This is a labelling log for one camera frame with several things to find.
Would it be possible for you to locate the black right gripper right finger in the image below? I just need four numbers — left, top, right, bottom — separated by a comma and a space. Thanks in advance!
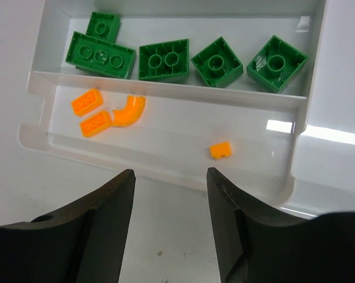
206, 167, 355, 282

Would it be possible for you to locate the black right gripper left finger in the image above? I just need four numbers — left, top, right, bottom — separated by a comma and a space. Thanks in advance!
0, 169, 136, 282

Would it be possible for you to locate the orange lego piece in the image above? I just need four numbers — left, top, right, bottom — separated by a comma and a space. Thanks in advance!
80, 110, 112, 138

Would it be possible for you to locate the orange curved lego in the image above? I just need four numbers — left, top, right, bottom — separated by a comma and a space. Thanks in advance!
111, 95, 146, 127

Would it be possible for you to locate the orange small lego block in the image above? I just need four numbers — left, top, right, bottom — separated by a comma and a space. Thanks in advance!
71, 88, 104, 117

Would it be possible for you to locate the green square lego brick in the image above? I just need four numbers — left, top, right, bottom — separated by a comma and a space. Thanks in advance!
190, 37, 244, 88

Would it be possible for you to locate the green lego plate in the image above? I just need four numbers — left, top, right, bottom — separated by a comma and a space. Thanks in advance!
65, 31, 136, 79

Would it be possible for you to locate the green long lego brick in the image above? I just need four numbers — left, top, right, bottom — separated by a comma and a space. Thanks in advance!
138, 39, 189, 83

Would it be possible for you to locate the white divided sorting tray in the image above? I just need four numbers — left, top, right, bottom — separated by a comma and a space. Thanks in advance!
18, 1, 327, 205

